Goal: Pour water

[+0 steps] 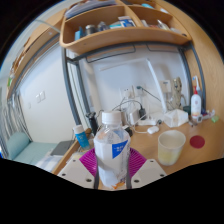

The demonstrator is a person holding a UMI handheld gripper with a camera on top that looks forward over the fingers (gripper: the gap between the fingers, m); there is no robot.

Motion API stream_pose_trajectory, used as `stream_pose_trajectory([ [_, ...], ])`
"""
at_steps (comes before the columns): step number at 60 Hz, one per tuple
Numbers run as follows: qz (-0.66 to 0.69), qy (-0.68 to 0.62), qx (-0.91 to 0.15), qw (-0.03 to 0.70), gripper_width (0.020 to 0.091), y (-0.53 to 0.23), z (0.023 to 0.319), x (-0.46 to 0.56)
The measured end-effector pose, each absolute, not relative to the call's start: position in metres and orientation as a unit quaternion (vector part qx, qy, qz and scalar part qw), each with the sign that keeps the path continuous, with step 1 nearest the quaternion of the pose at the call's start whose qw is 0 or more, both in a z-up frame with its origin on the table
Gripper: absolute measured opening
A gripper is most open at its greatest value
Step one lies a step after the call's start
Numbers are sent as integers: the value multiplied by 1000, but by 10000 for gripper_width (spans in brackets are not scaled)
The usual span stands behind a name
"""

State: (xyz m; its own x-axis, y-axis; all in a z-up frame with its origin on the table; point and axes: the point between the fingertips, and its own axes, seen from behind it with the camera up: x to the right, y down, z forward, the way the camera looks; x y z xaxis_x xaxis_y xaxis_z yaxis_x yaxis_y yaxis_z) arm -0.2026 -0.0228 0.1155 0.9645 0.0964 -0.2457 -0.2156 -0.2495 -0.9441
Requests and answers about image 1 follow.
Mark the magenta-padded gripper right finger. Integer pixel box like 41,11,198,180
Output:
126,148,168,190

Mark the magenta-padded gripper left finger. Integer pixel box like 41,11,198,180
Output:
57,148,101,190

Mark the clear water bottle blue label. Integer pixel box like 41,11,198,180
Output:
93,110,132,191

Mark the dark grey laptop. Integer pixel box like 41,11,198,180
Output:
50,139,76,157

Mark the blue white plaid blanket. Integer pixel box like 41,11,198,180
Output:
34,154,63,173

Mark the pale yellow mug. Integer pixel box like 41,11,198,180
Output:
157,129,187,167

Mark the blue tube white cap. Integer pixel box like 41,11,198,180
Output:
73,124,91,151

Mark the small white oval case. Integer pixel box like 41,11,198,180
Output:
147,125,160,135

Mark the teal bed mattress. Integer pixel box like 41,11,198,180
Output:
13,141,59,166

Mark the white power strip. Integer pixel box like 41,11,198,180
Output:
137,116,158,127

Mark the black electric shaver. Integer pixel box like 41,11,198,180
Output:
85,112,99,136

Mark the flat round red coaster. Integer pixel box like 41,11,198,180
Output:
189,134,206,150

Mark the white power adapter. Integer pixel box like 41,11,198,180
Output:
128,108,141,126

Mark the white tissue pack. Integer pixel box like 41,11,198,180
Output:
163,108,190,128

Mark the teal pillow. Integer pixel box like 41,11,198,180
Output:
6,131,32,160

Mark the white lotion bottle red pump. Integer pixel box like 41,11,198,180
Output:
190,85,203,118

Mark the wooden robot figure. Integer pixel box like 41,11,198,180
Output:
171,77,186,109

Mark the white desk lamp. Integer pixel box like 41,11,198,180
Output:
99,58,169,116

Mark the wooden shelf unit with items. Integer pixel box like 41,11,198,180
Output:
59,0,194,56

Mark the grey metal desk frame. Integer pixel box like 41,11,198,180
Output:
60,41,208,126

